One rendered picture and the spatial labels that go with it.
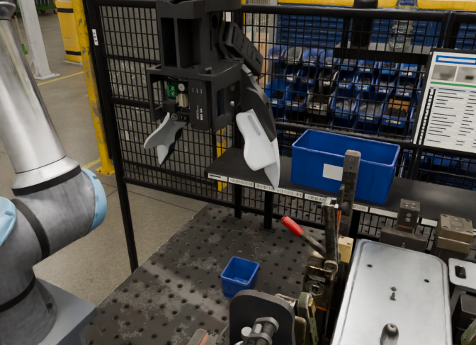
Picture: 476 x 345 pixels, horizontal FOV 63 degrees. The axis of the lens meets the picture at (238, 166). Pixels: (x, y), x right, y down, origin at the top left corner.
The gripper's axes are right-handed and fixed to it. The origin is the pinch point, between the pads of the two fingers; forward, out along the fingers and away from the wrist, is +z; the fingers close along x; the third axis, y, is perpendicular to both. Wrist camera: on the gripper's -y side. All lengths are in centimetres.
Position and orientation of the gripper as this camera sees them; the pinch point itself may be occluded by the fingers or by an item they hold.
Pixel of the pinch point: (218, 173)
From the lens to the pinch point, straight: 46.8
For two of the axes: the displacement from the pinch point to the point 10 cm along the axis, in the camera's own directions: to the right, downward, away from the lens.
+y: -4.0, 4.2, -8.1
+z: 0.0, 8.9, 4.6
